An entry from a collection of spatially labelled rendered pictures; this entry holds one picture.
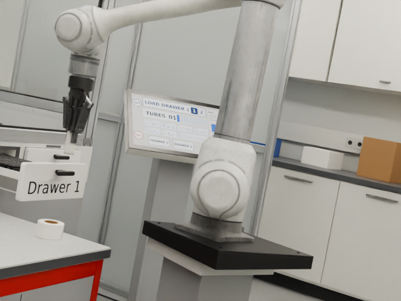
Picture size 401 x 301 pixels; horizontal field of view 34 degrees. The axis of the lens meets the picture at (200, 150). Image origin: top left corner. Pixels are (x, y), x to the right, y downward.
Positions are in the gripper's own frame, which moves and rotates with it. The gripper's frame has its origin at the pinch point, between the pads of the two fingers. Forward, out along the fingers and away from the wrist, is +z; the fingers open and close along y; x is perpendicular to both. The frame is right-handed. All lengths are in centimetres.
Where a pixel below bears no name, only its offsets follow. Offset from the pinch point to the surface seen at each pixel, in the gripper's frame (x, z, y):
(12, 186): 16.6, 14.3, 1.2
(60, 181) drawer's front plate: 1.1, 12.0, 0.3
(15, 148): -1.5, 7.2, 31.6
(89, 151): -41, 7, 42
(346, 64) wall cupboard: -311, -71, 96
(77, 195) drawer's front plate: -8.0, 16.7, 2.6
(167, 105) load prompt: -80, -16, 43
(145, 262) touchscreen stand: -79, 53, 38
